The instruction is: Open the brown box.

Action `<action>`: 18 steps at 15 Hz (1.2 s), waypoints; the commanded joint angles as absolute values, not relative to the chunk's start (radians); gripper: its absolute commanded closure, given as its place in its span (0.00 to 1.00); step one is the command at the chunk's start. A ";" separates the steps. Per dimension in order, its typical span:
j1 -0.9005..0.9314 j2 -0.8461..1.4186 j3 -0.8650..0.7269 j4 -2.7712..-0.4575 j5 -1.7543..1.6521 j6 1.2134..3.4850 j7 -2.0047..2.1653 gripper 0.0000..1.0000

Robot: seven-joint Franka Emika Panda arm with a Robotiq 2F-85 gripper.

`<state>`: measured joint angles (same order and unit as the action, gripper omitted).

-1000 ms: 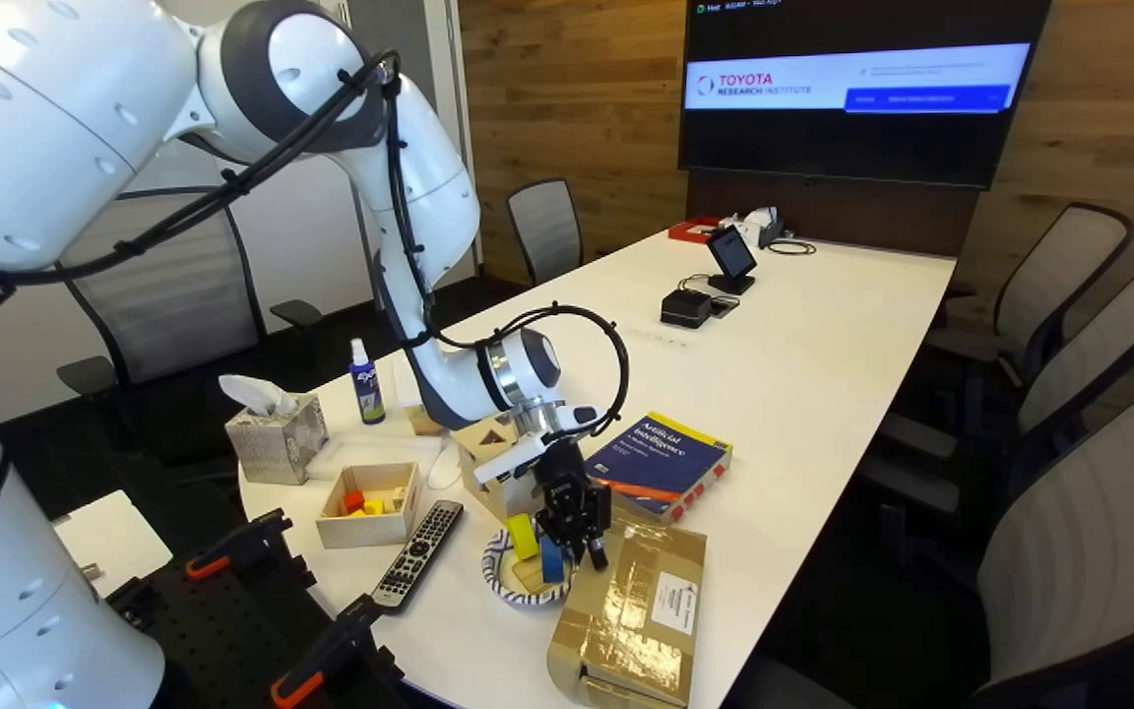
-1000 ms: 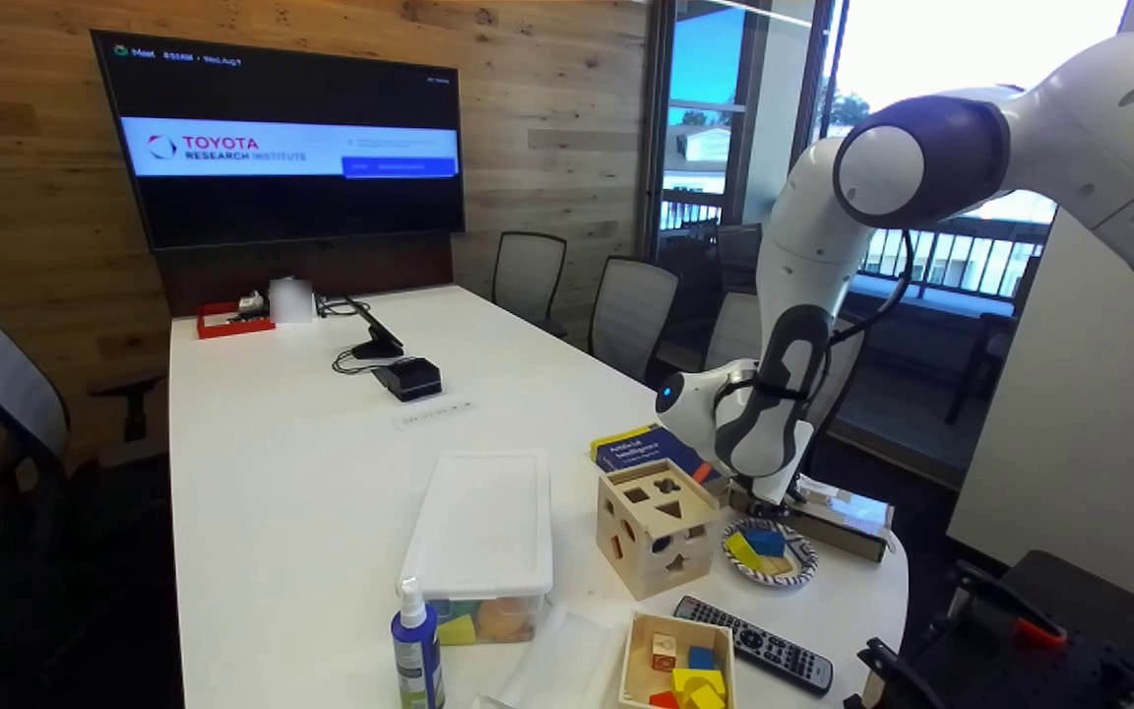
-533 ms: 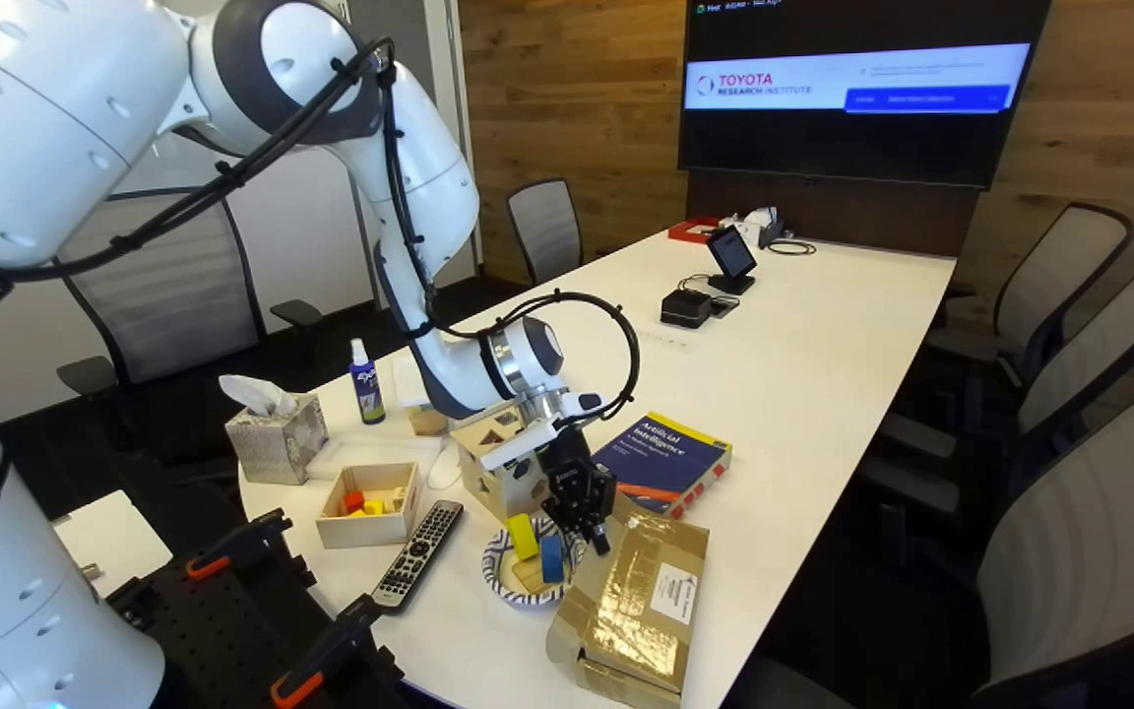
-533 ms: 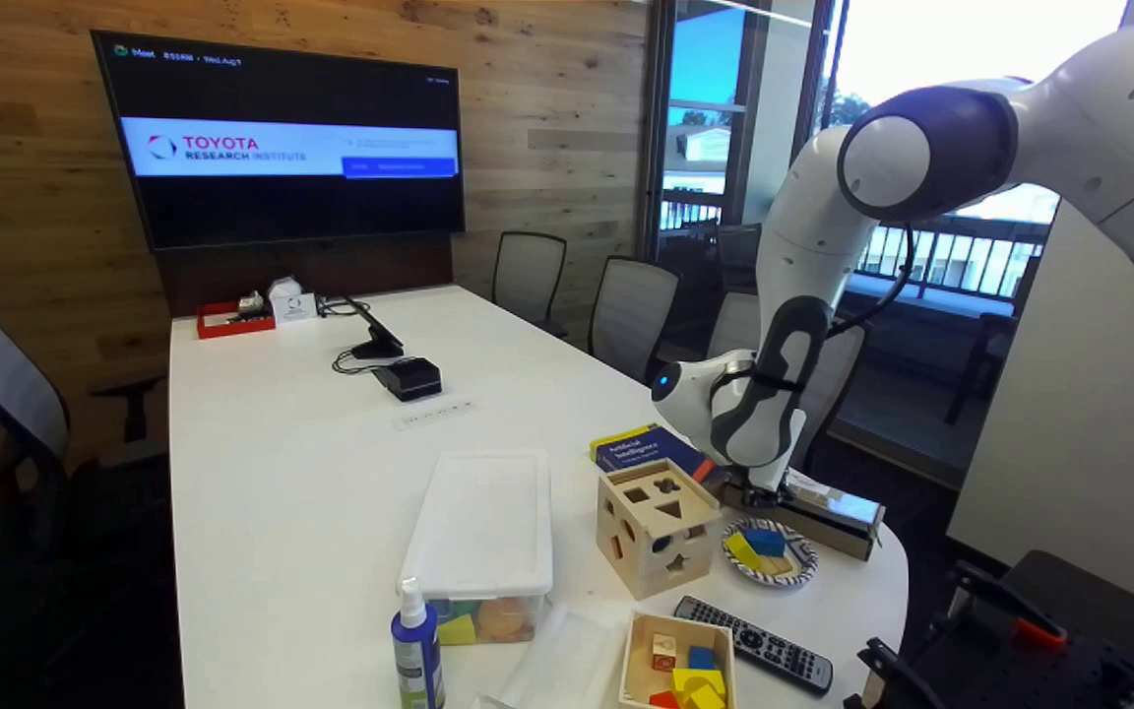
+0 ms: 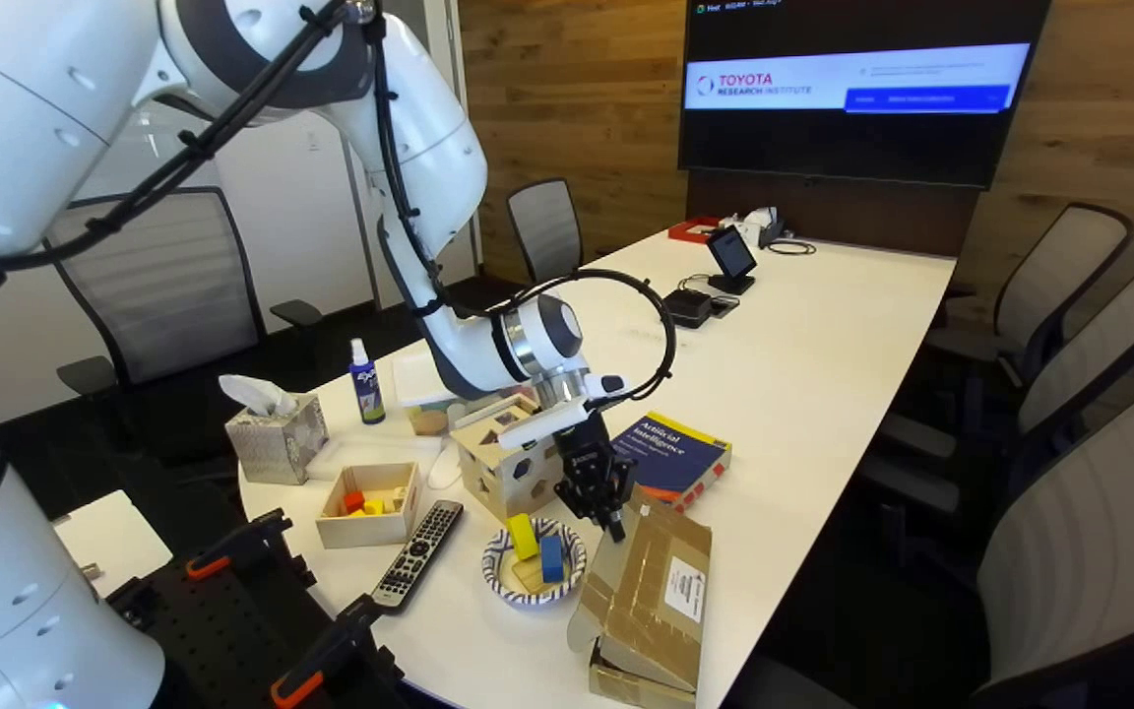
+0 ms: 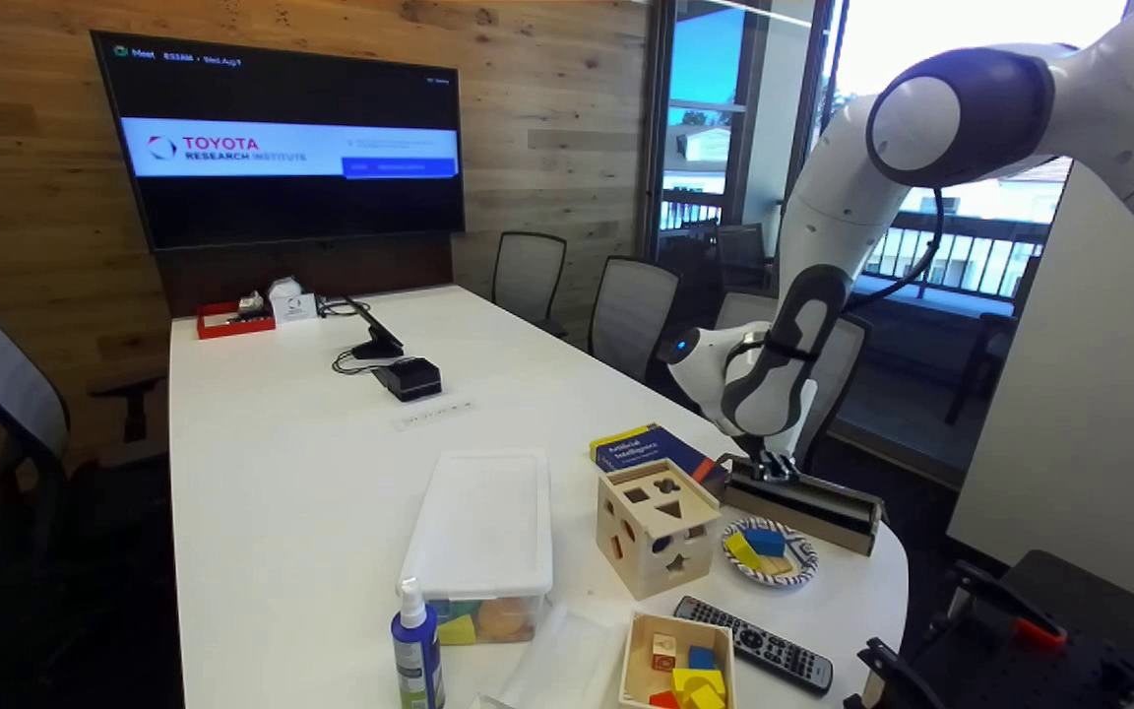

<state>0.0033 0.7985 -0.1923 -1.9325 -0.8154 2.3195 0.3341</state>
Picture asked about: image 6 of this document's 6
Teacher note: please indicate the wall mounted tv screen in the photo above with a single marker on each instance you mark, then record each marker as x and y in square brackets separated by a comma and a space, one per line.
[278, 131]

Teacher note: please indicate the small black box device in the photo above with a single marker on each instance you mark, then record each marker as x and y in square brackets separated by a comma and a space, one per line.
[412, 379]

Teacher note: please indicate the orange wooden block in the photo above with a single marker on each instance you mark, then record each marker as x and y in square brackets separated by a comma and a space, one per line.
[661, 698]

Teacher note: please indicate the open wooden tray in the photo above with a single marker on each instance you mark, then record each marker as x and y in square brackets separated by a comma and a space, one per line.
[639, 651]

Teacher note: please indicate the blue spray bottle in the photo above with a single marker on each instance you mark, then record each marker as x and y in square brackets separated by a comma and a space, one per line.
[418, 663]

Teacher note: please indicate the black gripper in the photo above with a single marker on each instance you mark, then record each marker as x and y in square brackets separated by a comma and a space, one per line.
[770, 459]

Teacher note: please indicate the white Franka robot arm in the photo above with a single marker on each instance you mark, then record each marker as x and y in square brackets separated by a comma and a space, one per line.
[987, 105]

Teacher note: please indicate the red tray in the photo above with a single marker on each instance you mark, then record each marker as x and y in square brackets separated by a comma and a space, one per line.
[233, 320]

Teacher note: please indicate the wooden shape sorter cube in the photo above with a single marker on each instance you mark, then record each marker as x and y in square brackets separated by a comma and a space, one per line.
[652, 526]

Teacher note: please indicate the large white standing panel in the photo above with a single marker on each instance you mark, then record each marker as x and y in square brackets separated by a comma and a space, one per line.
[1093, 396]

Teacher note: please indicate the blue wooden block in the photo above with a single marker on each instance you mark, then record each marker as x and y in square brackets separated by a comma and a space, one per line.
[772, 541]

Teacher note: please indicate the black remote control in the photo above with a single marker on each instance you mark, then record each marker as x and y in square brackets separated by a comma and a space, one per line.
[766, 648]

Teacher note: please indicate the blue book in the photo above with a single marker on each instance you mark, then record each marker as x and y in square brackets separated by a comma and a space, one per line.
[647, 450]

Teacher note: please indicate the yellow wooden block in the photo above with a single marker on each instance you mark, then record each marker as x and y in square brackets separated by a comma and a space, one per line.
[698, 687]
[747, 553]

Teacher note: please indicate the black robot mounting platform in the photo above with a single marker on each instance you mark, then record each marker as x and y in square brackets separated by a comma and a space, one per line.
[1093, 644]

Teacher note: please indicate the blue patterned paper plate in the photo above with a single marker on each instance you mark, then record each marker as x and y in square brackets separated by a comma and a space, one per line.
[789, 568]

